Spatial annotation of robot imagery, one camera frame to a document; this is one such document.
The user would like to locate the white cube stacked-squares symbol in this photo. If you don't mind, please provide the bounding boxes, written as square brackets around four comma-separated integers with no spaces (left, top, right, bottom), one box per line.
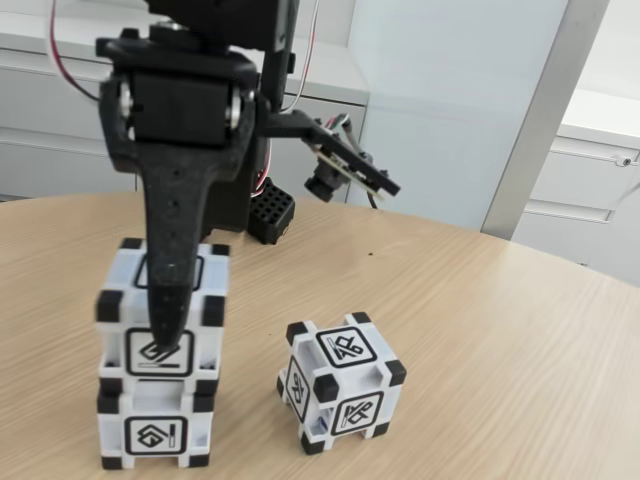
[95,377,217,471]

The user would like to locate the black perforated clamp block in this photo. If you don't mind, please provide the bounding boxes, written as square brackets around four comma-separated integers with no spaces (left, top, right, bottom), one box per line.
[248,177,297,246]

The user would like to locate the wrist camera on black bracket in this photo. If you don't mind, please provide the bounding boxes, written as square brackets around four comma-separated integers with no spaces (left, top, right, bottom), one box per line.
[259,108,403,207]

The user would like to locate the grey pillar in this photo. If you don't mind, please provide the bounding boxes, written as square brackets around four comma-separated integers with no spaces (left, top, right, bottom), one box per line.
[479,0,614,241]

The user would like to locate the white cube lightning symbol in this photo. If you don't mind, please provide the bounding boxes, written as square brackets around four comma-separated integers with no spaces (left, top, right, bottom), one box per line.
[95,238,232,381]

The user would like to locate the white cube paperclip symbol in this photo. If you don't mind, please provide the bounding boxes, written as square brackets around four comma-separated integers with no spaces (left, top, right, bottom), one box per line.
[276,312,407,456]

